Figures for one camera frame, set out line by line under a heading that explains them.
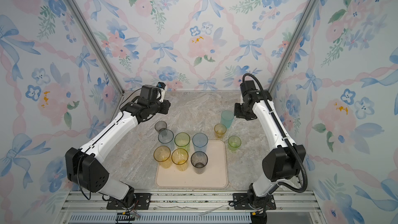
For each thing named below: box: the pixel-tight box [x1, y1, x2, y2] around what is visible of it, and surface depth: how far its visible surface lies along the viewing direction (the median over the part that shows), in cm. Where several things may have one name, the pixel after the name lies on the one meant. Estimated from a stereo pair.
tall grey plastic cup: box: [190, 150, 209, 175], surface depth 78 cm
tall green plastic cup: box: [174, 132, 191, 153], surface depth 82 cm
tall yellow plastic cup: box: [171, 147, 190, 172], surface depth 78 cm
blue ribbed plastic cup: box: [192, 132, 209, 153], surface depth 83 cm
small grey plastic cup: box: [154, 120, 167, 132], surface depth 98 cm
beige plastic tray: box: [154, 139, 229, 189], surface depth 83 cm
